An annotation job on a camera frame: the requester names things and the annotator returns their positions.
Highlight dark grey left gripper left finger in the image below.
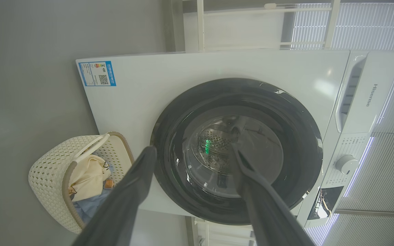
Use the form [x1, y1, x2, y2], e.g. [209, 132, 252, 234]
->
[72, 146, 157, 246]

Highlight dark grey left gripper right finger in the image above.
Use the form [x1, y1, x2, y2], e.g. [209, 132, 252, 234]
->
[230, 143, 315, 246]

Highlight light blue printed garment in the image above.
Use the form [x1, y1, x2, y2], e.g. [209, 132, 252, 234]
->
[72, 164, 115, 224]

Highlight cream garment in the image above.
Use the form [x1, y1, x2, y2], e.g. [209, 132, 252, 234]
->
[68, 154, 112, 202]

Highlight glass washing machine door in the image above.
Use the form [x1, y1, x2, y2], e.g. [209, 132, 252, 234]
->
[150, 78, 323, 225]

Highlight white front-load washing machine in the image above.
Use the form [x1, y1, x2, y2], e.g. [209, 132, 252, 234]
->
[76, 50, 394, 229]

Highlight black display panel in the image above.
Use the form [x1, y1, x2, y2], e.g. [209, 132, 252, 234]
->
[307, 186, 344, 220]

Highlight cream perforated laundry basket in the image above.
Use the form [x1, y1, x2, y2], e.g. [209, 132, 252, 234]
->
[28, 132, 135, 234]

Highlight silver control knob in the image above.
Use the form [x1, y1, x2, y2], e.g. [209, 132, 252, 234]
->
[335, 154, 359, 175]

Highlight blue energy label sticker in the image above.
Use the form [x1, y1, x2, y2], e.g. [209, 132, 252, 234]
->
[77, 61, 117, 87]

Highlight white detergent drawer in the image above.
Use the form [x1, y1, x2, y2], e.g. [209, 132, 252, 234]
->
[335, 55, 394, 134]

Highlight white metal railing frame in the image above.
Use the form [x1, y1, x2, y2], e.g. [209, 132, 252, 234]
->
[185, 0, 341, 246]

